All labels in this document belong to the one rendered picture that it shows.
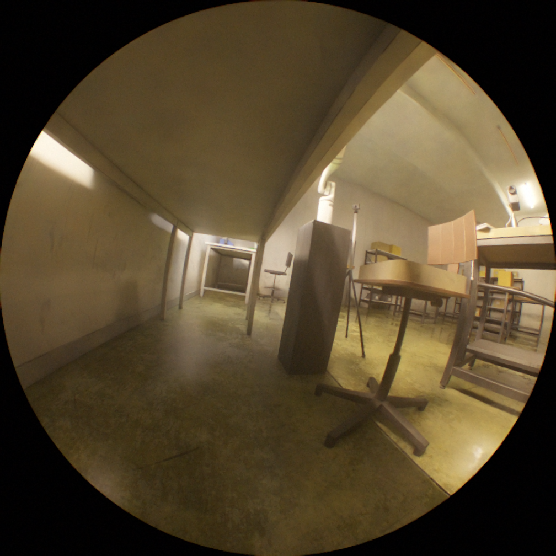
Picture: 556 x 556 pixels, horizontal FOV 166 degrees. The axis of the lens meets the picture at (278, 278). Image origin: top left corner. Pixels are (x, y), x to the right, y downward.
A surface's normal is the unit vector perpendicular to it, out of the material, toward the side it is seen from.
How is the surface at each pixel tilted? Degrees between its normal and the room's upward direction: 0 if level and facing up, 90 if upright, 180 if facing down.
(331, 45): 180
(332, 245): 90
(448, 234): 90
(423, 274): 90
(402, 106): 180
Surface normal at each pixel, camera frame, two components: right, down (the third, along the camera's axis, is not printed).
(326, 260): 0.24, 0.04
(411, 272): -0.18, -0.03
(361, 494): 0.16, -0.99
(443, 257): -0.99, -0.16
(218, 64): -0.16, 0.99
